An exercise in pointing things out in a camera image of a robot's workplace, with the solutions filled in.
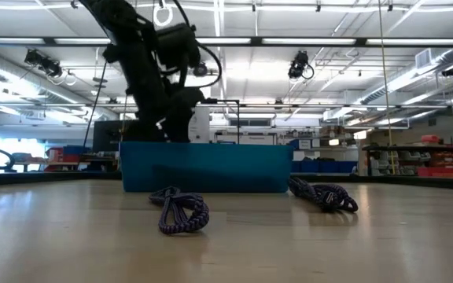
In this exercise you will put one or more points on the blue plastic bin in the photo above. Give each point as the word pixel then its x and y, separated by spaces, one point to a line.
pixel 207 169

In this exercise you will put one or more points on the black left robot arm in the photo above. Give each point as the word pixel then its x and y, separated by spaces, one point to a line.
pixel 132 59

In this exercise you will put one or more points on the white column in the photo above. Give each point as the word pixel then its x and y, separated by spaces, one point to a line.
pixel 202 126

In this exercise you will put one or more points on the round black ceiling device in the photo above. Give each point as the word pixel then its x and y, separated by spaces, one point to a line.
pixel 204 70

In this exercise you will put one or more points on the large black monitor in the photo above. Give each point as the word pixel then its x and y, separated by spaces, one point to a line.
pixel 106 135

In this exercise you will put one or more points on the red storage bin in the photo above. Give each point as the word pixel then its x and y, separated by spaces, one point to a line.
pixel 439 171
pixel 55 155

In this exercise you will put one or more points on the blue storage bin row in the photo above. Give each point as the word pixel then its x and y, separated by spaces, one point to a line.
pixel 328 166

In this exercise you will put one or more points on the black storage shelf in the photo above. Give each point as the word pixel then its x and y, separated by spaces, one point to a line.
pixel 407 148

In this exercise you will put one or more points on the white vent box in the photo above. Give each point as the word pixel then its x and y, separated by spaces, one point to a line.
pixel 423 59

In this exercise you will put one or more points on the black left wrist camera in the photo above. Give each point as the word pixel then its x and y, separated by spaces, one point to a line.
pixel 189 100

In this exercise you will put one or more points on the black metal gantry frame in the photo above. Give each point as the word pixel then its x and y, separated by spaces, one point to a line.
pixel 226 101

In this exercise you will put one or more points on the black aluminium table frame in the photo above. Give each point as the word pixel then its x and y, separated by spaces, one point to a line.
pixel 34 177

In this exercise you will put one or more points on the overhead frame light bar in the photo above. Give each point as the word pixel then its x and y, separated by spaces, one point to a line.
pixel 361 41

